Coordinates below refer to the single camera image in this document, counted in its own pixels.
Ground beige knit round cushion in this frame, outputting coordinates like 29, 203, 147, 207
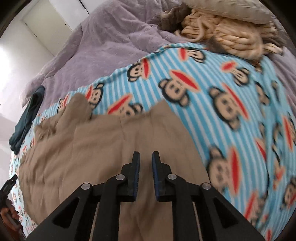
182, 0, 274, 24

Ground lavender fleece blanket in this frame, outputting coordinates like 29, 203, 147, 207
19, 0, 296, 117

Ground left hand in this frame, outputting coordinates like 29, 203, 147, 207
1, 206, 19, 229

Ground dark teal folded garment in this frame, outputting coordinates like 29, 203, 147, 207
9, 85, 45, 155

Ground blue monkey print blanket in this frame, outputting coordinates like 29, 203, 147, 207
10, 43, 295, 240

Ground tan cable knit sweater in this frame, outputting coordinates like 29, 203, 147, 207
157, 6, 286, 62

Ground beige puffer jacket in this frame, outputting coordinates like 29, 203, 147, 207
18, 93, 209, 240

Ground white wardrobe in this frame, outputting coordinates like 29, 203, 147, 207
49, 0, 106, 30

